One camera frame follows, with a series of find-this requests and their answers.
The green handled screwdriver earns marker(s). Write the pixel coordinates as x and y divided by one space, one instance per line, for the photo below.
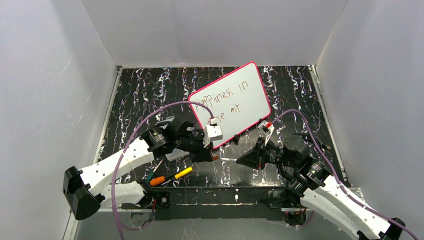
151 175

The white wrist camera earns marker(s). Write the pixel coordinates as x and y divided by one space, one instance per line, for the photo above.
212 132
266 130

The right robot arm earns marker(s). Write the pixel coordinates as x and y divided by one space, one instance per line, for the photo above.
314 187

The wire whiteboard stand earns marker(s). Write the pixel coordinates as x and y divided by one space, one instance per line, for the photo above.
237 137

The aluminium frame rail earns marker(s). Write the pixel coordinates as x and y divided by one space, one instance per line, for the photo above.
178 203

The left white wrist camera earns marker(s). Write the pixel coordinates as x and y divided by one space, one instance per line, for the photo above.
212 132

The pink framed whiteboard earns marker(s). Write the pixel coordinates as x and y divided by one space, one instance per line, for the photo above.
238 100

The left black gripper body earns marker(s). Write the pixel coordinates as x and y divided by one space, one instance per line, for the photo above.
195 145

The yellow handled screwdriver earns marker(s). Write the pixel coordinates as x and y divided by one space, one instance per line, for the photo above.
178 175

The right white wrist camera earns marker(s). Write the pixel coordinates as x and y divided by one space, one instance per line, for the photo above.
266 130

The clear plastic screw box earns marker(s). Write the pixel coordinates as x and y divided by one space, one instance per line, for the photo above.
176 154

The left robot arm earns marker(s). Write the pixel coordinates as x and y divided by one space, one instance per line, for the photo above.
90 188

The white marker pen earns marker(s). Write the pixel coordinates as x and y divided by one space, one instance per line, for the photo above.
228 159

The orange handled screwdriver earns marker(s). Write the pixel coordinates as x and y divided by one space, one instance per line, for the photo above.
161 180

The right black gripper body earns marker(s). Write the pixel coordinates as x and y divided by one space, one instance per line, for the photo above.
260 154

